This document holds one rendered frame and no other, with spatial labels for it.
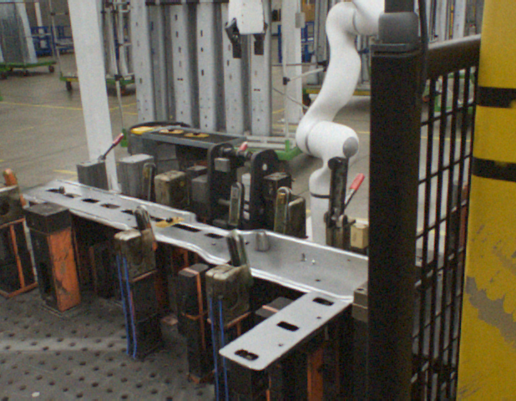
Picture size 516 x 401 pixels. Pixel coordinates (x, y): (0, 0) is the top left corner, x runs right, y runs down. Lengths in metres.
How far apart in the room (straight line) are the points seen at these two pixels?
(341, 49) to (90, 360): 1.17
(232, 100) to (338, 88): 4.20
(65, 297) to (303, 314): 0.94
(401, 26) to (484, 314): 0.30
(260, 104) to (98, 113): 1.55
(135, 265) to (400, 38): 1.21
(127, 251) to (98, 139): 3.95
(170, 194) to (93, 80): 3.56
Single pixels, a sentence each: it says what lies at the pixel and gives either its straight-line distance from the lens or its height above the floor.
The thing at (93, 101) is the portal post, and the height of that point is 0.82.
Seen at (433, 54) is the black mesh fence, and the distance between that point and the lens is 0.53.
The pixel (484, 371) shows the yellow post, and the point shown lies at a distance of 0.68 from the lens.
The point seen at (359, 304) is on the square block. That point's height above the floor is 1.03.
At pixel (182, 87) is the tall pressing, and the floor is 0.77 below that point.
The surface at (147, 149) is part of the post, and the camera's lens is 2.26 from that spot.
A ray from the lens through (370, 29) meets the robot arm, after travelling 1.93.
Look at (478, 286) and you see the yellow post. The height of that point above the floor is 1.32.
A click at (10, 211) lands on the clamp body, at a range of 2.11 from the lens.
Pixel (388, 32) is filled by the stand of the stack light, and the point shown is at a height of 1.56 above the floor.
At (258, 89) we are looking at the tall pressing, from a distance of 5.94.
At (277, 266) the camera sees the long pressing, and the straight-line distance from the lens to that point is 1.42.
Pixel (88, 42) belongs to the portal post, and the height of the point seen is 1.31.
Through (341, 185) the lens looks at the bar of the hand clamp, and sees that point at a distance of 1.51.
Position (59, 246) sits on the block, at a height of 0.92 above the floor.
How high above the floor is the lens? 1.59
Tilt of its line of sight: 18 degrees down
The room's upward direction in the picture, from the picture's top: 3 degrees counter-clockwise
